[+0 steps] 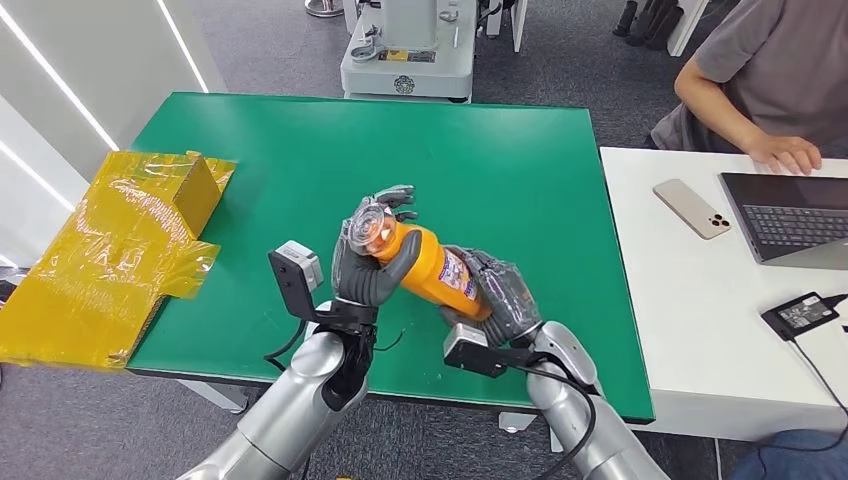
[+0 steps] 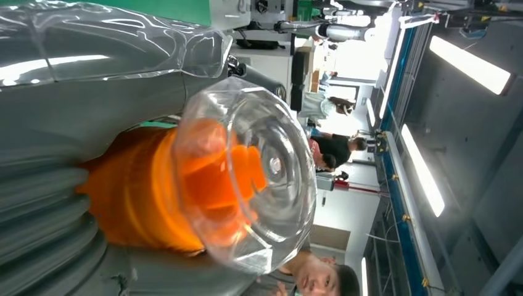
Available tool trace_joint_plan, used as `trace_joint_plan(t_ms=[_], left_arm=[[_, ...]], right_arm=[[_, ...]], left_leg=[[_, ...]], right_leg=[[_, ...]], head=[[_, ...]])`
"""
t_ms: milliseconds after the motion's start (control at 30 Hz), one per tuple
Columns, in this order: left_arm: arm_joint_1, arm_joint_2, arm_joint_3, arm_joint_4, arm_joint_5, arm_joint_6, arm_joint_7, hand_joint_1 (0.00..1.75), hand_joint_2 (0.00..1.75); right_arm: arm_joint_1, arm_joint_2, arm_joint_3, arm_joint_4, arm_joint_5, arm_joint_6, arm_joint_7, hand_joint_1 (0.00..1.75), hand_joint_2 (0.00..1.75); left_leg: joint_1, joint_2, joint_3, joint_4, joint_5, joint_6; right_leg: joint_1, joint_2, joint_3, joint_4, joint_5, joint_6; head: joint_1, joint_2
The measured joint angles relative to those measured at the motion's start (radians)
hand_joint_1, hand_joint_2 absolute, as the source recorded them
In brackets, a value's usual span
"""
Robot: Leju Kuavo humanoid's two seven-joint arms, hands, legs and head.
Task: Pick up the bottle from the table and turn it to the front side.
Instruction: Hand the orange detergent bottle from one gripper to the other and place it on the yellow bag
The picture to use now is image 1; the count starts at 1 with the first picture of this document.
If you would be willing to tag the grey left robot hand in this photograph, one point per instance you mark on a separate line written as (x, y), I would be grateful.
(361, 281)

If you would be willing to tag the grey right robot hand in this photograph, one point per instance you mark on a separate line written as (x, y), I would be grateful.
(507, 305)

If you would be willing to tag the orange bottle with clear cap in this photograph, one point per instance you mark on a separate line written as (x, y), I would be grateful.
(427, 272)

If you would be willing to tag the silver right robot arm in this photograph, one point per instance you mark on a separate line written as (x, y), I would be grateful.
(560, 348)

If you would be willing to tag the white table leg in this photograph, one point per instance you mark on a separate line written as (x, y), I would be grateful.
(215, 396)
(517, 422)

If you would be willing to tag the beige smartphone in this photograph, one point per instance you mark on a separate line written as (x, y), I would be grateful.
(692, 208)

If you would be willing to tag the grey machine base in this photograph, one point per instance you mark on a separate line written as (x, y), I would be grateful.
(411, 76)

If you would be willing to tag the grey metal clamp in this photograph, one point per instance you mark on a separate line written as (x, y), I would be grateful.
(363, 52)

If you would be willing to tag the yellow taped cardboard box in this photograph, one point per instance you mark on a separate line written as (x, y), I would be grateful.
(112, 265)

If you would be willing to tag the chrome round stand base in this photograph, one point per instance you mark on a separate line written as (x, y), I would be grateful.
(324, 9)

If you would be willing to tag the white partition panel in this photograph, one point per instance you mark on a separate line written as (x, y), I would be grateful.
(517, 21)

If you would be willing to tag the black power adapter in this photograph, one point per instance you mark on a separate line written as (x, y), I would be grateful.
(798, 314)

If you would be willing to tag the grey laptop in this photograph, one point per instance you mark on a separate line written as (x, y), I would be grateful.
(792, 225)

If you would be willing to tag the person's hand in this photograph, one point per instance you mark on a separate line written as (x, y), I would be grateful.
(785, 152)

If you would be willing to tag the person's leg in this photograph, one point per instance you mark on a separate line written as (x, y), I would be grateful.
(795, 462)

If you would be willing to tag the white cabinet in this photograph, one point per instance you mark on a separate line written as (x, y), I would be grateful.
(686, 25)

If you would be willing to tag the person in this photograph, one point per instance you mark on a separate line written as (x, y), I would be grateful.
(775, 66)

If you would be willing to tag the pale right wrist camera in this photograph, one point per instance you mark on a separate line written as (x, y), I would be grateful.
(464, 338)

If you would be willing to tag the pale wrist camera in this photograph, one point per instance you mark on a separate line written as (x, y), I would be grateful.
(298, 262)
(464, 338)

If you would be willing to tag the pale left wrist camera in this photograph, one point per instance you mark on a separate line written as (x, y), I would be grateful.
(298, 262)

